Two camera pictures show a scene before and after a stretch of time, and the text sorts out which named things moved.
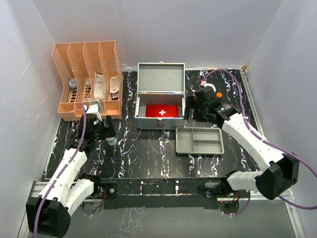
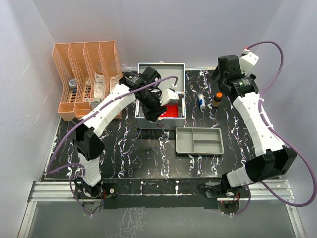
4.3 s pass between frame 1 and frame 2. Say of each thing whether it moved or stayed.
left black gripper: moved
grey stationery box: stayed
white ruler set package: stayed
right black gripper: moved
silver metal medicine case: stayed
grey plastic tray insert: stayed
